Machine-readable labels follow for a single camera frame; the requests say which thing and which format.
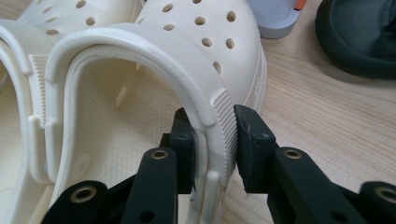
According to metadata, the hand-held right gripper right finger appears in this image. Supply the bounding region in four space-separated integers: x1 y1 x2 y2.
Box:
233 104 368 224

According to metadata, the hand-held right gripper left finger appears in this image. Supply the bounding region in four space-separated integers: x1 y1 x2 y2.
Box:
120 106 197 224

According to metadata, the cream clog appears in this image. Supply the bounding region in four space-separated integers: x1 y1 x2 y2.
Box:
0 0 148 224
6 0 269 224

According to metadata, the black flip-flop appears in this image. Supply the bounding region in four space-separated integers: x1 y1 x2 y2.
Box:
315 0 396 80

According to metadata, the white two-tier shoe rack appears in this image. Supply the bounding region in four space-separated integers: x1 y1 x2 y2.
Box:
246 0 308 40

